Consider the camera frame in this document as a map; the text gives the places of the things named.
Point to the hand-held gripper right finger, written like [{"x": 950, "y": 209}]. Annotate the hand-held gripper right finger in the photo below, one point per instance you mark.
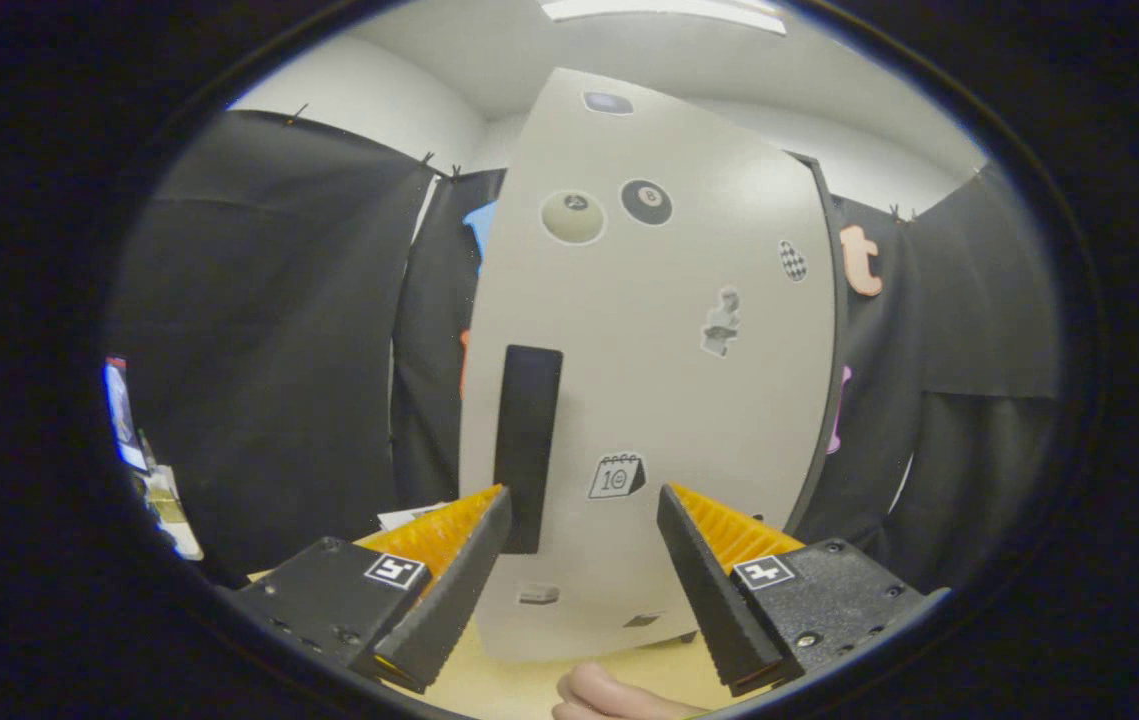
[{"x": 714, "y": 600}]

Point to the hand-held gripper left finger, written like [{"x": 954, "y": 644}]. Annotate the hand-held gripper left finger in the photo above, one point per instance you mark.
[{"x": 449, "y": 600}]

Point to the grey shoe cabinet door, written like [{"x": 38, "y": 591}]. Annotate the grey shoe cabinet door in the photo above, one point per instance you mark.
[{"x": 679, "y": 420}]

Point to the grey shoe cabinet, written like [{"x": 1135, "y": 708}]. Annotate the grey shoe cabinet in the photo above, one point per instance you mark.
[{"x": 839, "y": 330}]

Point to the pile of small clutter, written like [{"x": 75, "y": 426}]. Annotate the pile of small clutter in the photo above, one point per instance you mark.
[{"x": 169, "y": 515}]

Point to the black backdrop cloth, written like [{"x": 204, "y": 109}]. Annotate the black backdrop cloth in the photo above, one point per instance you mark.
[{"x": 269, "y": 350}]

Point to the lit screen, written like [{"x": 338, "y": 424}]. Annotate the lit screen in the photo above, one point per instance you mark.
[{"x": 124, "y": 415}]

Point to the long ceiling light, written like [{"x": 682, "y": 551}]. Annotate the long ceiling light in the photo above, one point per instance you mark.
[{"x": 664, "y": 12}]

